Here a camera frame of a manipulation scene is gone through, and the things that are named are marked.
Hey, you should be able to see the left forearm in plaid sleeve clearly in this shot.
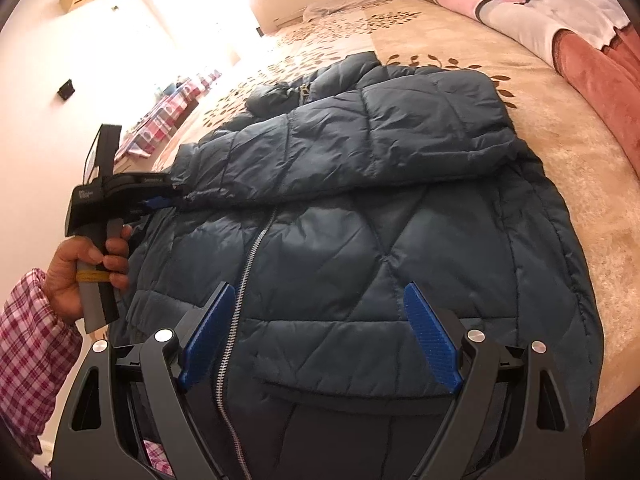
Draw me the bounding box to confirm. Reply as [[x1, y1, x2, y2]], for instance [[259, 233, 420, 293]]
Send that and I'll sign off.
[[0, 269, 81, 458]]

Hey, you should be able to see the dark blue puffer jacket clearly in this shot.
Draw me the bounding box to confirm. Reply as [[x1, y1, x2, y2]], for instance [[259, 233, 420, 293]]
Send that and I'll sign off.
[[110, 52, 604, 479]]

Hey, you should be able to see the black wall socket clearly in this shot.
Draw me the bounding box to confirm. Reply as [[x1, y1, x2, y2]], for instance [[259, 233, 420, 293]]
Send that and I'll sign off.
[[56, 79, 75, 102]]

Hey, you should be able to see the red-brown fleece blanket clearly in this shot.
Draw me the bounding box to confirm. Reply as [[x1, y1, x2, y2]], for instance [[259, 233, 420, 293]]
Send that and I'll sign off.
[[552, 25, 640, 169]]

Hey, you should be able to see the plaid cloth on nightstand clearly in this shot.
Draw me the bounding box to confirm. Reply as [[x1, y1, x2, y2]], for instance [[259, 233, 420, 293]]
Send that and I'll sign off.
[[114, 70, 221, 162]]

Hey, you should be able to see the pink and white folded quilt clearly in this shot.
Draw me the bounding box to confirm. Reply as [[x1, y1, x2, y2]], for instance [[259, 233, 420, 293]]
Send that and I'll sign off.
[[426, 0, 631, 64]]

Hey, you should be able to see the beige leaf-pattern bed blanket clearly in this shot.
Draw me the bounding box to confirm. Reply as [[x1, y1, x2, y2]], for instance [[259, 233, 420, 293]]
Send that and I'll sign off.
[[154, 0, 639, 418]]

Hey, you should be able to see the person's left hand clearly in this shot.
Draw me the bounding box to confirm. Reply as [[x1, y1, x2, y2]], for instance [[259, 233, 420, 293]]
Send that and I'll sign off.
[[42, 226, 132, 324]]

